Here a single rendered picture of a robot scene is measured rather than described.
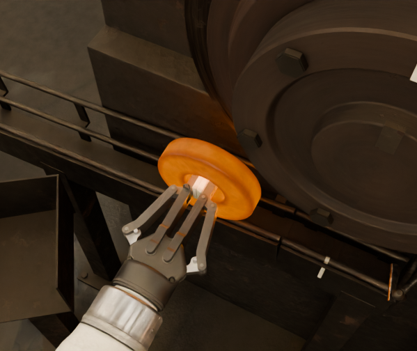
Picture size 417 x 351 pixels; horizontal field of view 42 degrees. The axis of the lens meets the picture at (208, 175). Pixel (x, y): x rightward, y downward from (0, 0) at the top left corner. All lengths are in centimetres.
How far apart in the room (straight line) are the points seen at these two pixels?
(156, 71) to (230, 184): 23
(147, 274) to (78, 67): 150
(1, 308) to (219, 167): 48
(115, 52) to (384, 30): 58
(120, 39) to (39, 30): 138
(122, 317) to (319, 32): 41
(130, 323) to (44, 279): 36
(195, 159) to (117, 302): 21
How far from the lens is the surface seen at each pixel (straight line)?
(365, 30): 39
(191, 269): 72
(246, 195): 74
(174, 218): 74
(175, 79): 85
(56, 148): 105
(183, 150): 74
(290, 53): 42
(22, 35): 228
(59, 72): 211
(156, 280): 69
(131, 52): 90
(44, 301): 99
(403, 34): 39
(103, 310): 68
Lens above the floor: 151
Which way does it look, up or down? 58 degrees down
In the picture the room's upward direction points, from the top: straight up
